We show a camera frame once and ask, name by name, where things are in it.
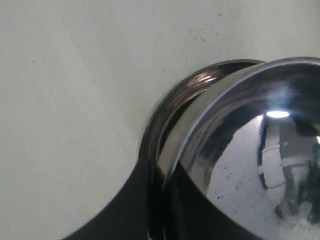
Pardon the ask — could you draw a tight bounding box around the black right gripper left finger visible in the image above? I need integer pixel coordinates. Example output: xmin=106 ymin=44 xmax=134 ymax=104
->
xmin=66 ymin=158 xmax=152 ymax=240

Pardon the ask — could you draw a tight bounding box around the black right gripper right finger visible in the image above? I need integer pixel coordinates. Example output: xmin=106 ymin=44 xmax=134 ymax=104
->
xmin=172 ymin=163 xmax=250 ymax=240

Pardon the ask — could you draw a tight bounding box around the smooth steel bowl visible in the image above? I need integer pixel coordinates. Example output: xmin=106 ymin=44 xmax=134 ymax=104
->
xmin=149 ymin=57 xmax=320 ymax=240

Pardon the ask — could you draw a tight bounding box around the ribbed steel bowl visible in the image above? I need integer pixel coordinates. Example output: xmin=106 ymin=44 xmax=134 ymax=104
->
xmin=138 ymin=59 xmax=263 ymax=163

